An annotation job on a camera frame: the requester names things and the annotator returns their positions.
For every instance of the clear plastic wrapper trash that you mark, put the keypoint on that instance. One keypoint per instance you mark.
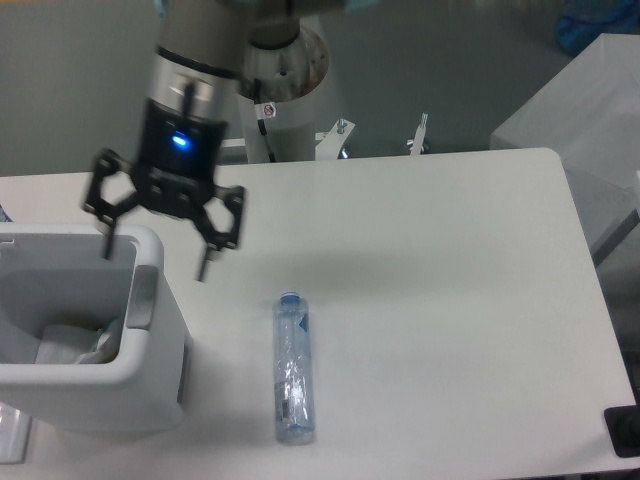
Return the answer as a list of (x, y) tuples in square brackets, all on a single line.
[(63, 344)]

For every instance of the black device at table edge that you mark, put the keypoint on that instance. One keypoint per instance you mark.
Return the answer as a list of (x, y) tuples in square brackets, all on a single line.
[(623, 427)]

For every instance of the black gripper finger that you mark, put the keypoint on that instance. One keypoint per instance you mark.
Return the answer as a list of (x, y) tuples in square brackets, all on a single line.
[(107, 163), (219, 221)]

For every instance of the blue plastic bag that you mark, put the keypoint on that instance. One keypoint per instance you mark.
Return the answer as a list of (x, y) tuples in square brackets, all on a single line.
[(580, 23)]

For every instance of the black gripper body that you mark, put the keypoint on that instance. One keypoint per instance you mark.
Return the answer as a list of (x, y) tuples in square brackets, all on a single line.
[(176, 160)]

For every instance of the white plastic trash can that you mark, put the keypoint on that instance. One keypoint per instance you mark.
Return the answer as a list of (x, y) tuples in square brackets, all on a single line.
[(55, 274)]

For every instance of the blue object at left edge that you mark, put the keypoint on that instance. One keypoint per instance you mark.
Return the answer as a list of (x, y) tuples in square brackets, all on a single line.
[(4, 217)]

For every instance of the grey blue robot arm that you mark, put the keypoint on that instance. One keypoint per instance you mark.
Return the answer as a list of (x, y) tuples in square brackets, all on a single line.
[(210, 57)]

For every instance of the silver right clamp bolt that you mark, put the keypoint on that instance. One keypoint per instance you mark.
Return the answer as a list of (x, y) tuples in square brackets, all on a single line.
[(418, 144)]

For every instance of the white middle mounting bracket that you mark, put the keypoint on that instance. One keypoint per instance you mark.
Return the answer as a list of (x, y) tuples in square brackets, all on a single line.
[(332, 144)]

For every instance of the clear plastic water bottle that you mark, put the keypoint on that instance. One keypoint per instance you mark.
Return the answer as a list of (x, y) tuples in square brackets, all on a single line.
[(294, 410)]

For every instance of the grey covered side table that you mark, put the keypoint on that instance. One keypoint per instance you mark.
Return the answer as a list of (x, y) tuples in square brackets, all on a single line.
[(589, 115)]

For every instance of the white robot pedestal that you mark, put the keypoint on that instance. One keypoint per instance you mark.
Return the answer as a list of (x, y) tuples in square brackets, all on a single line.
[(284, 66)]

